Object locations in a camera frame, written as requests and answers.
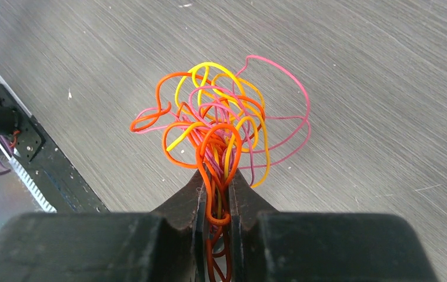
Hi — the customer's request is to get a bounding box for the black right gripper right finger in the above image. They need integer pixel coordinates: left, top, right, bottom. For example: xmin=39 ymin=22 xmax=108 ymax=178
xmin=229 ymin=172 xmax=438 ymax=281

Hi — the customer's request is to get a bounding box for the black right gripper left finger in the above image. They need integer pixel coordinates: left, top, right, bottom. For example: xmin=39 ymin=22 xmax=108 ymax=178
xmin=0 ymin=173 xmax=205 ymax=281

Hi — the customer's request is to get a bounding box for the cable bundle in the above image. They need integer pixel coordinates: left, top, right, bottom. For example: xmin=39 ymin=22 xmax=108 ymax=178
xmin=129 ymin=54 xmax=312 ymax=282

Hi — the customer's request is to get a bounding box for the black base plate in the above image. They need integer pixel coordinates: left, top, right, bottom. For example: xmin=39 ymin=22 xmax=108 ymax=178
xmin=0 ymin=83 xmax=108 ymax=213

